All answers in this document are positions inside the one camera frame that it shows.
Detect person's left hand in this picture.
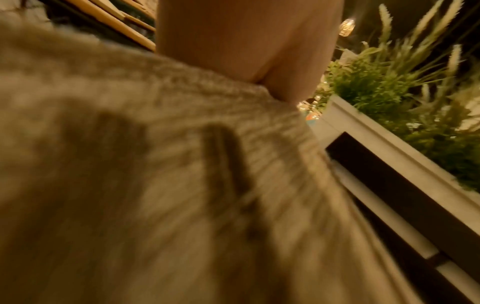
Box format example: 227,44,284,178
154,0,345,108

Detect small fairy lights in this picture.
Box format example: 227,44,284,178
298,75,333,122

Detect glowing glass light bulb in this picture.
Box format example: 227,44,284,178
338,18,356,38

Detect green leafy plant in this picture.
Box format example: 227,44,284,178
324,47,480,192

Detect white wooden planter box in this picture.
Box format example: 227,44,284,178
308,94,480,304

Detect beige knitted garment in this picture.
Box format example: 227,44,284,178
0,21,425,304

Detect pale pampas grass stems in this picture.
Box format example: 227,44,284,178
376,0,480,131

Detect wooden slatted frame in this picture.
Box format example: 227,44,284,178
48,0,158,52

